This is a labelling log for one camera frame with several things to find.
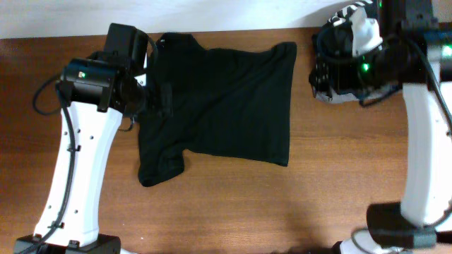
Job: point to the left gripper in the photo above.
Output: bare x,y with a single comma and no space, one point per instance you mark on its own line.
137,114

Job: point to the black shirt with white print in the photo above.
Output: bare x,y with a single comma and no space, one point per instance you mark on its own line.
343,15

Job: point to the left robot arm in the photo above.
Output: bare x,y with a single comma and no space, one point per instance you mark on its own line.
95,93

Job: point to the grey shirt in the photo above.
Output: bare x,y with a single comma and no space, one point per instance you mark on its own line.
325,93

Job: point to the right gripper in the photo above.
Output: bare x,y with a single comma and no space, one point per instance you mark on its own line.
342,63

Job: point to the black polo shirt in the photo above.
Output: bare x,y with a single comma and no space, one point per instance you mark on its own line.
225,102

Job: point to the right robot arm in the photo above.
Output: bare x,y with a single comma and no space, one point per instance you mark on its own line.
416,55

